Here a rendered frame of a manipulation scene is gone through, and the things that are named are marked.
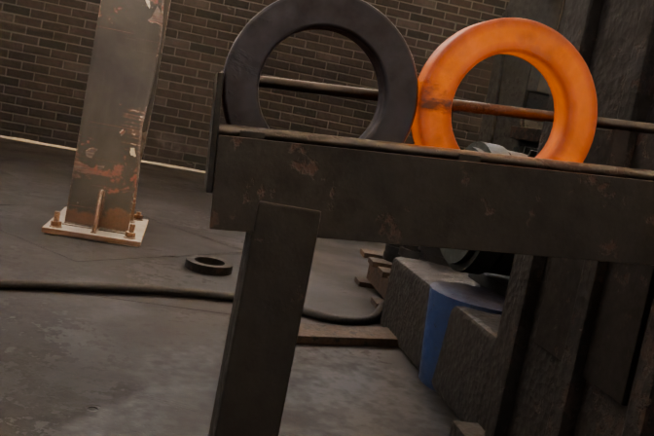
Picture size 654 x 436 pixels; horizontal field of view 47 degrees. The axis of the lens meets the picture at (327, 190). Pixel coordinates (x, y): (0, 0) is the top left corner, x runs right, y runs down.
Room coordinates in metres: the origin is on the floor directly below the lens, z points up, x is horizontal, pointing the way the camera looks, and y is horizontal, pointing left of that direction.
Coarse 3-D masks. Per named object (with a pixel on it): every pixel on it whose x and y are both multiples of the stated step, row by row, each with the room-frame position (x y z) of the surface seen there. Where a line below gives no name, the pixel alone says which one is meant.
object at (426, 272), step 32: (448, 256) 2.14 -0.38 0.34; (480, 256) 2.00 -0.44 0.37; (512, 256) 2.02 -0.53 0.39; (416, 288) 2.22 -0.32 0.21; (384, 320) 2.45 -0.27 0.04; (416, 320) 2.16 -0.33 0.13; (480, 320) 1.78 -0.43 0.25; (416, 352) 2.11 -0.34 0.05; (448, 352) 1.89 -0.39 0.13; (480, 352) 1.71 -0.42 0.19; (448, 384) 1.85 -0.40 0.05; (480, 384) 1.67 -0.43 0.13
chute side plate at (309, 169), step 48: (240, 144) 0.66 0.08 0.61; (288, 144) 0.67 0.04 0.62; (240, 192) 0.66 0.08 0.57; (288, 192) 0.67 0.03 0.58; (336, 192) 0.68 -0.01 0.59; (384, 192) 0.69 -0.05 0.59; (432, 192) 0.70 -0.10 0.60; (480, 192) 0.71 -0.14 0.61; (528, 192) 0.72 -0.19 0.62; (576, 192) 0.73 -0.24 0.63; (624, 192) 0.74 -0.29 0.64; (384, 240) 0.69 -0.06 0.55; (432, 240) 0.70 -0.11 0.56; (480, 240) 0.71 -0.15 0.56; (528, 240) 0.72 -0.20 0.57; (576, 240) 0.73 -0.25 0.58; (624, 240) 0.74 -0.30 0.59
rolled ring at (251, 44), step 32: (288, 0) 0.69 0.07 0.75; (320, 0) 0.70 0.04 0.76; (352, 0) 0.70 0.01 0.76; (256, 32) 0.69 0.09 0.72; (288, 32) 0.69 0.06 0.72; (352, 32) 0.71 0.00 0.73; (384, 32) 0.71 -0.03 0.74; (256, 64) 0.69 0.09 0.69; (384, 64) 0.71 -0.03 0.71; (224, 96) 0.69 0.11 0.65; (256, 96) 0.69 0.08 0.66; (384, 96) 0.72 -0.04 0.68; (416, 96) 0.72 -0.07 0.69; (384, 128) 0.72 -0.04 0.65
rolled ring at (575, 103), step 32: (480, 32) 0.73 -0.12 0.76; (512, 32) 0.73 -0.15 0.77; (544, 32) 0.74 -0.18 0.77; (448, 64) 0.72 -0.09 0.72; (544, 64) 0.75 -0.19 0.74; (576, 64) 0.75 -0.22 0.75; (448, 96) 0.72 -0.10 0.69; (576, 96) 0.75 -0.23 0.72; (416, 128) 0.73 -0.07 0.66; (448, 128) 0.72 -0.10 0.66; (576, 128) 0.75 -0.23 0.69; (576, 160) 0.75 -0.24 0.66
